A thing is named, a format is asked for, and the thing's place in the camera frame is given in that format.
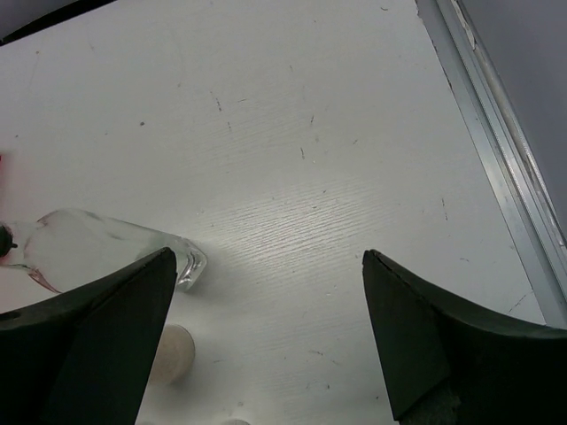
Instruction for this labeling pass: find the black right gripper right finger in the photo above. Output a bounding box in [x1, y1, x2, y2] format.
[362, 251, 566, 424]

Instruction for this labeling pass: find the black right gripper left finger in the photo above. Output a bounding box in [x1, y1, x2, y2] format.
[1, 248, 176, 424]

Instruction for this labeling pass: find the clear bottle gold pourer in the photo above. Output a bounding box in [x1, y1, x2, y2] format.
[1, 208, 207, 293]

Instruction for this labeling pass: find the tall white powder shaker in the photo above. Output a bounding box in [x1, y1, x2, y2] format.
[148, 324, 196, 386]

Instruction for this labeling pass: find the aluminium table rail right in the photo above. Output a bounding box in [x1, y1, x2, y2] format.
[416, 1, 566, 328]

